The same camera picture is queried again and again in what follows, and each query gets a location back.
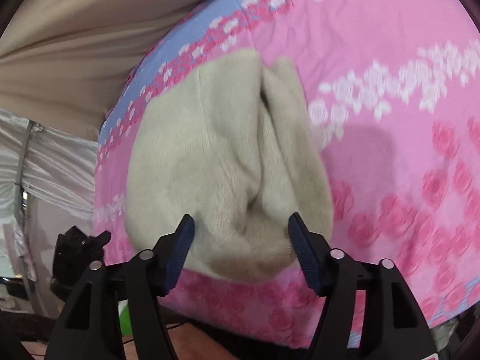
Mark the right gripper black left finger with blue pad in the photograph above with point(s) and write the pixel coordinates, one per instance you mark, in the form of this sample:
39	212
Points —
89	325

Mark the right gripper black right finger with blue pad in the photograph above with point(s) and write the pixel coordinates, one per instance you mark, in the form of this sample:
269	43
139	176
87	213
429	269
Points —
369	311

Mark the cream knitted sweater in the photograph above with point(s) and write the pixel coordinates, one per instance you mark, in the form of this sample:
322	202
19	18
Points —
231	146

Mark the white satin curtain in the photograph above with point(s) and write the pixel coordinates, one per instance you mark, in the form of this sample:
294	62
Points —
47	186

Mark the beige fabric headboard cover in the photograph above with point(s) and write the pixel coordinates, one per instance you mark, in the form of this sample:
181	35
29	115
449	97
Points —
64	63

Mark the pink blue floral bedsheet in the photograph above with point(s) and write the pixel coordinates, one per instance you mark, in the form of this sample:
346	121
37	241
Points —
392	90

